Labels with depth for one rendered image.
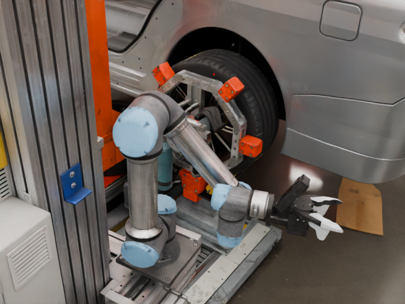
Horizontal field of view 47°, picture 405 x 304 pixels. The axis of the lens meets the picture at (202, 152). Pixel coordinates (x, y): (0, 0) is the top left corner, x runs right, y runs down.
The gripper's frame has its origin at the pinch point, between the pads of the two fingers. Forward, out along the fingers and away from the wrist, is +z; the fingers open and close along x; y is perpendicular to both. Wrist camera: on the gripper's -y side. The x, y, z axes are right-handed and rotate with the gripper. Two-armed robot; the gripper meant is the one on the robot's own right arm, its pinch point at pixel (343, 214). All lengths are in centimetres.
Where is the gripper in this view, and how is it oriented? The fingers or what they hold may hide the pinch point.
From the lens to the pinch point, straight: 129.8
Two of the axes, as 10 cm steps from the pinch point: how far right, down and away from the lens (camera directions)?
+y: -0.8, 9.0, 4.2
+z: 9.7, 1.7, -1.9
